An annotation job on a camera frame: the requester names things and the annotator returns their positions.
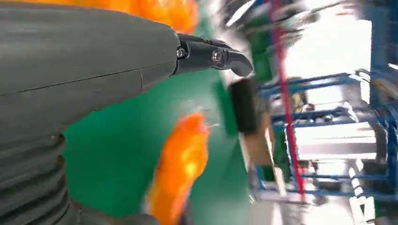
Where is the green table mat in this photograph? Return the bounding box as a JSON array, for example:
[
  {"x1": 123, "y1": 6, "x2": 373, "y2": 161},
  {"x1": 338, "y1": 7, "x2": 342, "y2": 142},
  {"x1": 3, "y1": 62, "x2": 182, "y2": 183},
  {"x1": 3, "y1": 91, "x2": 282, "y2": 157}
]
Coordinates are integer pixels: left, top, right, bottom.
[{"x1": 62, "y1": 12, "x2": 291, "y2": 218}]

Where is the cardboard box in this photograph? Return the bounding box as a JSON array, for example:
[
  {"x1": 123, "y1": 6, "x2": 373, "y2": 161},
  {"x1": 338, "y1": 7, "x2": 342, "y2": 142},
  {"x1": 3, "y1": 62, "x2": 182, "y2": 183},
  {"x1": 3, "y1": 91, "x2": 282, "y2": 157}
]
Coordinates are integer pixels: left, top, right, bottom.
[{"x1": 242, "y1": 113, "x2": 276, "y2": 167}]

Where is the red strap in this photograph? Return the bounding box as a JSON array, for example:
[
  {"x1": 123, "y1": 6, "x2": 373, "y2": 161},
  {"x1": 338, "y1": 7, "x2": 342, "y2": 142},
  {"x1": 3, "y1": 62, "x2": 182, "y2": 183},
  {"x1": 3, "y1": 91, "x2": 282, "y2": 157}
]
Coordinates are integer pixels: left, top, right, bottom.
[{"x1": 268, "y1": 0, "x2": 307, "y2": 201}]

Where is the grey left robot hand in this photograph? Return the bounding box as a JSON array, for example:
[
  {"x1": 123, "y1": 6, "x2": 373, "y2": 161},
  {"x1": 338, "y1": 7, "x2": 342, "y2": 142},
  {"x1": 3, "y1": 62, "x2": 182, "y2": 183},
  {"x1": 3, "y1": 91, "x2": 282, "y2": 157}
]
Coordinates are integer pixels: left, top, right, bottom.
[{"x1": 0, "y1": 2, "x2": 255, "y2": 141}]

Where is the blue metal rack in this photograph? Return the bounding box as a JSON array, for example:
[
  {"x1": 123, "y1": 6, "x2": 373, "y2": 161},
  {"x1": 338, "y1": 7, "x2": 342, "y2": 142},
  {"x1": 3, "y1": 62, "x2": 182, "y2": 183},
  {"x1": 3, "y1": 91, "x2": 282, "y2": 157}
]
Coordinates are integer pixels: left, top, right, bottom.
[{"x1": 253, "y1": 0, "x2": 398, "y2": 203}]

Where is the black zip case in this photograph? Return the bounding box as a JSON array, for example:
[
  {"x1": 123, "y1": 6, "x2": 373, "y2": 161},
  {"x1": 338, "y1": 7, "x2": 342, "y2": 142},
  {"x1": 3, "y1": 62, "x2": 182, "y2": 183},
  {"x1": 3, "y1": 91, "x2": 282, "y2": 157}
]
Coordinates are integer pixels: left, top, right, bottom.
[{"x1": 229, "y1": 78, "x2": 259, "y2": 135}]

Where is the orange drink bottle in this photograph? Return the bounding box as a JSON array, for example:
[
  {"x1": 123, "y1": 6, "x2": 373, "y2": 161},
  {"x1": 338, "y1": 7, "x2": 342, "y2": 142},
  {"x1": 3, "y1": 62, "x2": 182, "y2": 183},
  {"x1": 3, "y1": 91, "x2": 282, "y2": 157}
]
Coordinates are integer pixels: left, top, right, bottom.
[
  {"x1": 145, "y1": 112, "x2": 211, "y2": 225},
  {"x1": 17, "y1": 0, "x2": 200, "y2": 35}
]

